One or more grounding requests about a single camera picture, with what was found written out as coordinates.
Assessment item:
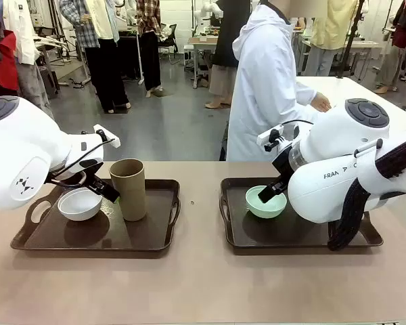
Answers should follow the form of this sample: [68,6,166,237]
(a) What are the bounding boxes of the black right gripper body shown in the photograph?
[272,148,297,186]

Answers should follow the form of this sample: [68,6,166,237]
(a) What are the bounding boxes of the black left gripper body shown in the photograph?
[52,158,105,189]

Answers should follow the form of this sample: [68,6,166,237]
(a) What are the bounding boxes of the pale green bowl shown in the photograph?
[245,185,288,219]

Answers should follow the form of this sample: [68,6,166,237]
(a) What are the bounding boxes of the brown tall cup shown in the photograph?
[109,158,147,222]

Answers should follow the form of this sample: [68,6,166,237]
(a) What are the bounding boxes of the white bowl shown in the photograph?
[57,188,103,222]

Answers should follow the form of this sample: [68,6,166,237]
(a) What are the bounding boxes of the person's right forearm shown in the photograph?
[289,80,317,106]

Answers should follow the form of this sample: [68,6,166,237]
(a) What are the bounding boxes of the dark brown serving tray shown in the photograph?
[10,178,182,252]
[219,177,384,248]

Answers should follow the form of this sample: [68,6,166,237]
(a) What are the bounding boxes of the person's right hand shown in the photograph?
[312,93,332,113]

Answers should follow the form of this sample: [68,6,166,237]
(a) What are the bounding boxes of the person in white coat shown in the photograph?
[225,3,332,162]

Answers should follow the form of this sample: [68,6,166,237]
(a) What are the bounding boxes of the grey patterned trousers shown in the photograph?
[16,61,55,119]

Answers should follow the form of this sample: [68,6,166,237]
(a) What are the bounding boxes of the mannequin in blue plaid shirt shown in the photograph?
[59,0,132,114]

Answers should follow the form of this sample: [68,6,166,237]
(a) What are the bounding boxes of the red garment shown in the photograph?
[0,29,20,91]

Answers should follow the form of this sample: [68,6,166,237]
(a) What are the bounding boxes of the person in black top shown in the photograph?
[204,0,252,110]

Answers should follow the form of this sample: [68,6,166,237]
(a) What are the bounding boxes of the mannequin in red plaid shirt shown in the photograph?
[135,0,164,99]

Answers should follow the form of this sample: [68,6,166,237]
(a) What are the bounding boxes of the black tripod pole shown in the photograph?
[336,0,365,79]

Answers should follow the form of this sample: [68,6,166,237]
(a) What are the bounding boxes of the person in yellow shirt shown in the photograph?
[303,0,363,77]

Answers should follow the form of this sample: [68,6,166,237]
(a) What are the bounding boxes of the background work desk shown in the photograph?
[183,36,219,89]

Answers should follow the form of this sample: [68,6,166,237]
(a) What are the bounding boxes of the black office chair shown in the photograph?
[158,23,179,65]

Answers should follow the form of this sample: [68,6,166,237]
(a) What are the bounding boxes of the white hanging jacket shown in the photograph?
[1,0,41,66]

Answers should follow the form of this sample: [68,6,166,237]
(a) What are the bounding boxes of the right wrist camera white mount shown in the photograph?
[256,124,300,152]

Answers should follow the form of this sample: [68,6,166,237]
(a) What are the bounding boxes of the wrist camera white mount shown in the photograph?
[256,124,300,152]
[93,124,121,149]

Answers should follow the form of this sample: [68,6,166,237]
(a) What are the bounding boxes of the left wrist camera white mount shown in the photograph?
[93,124,121,149]

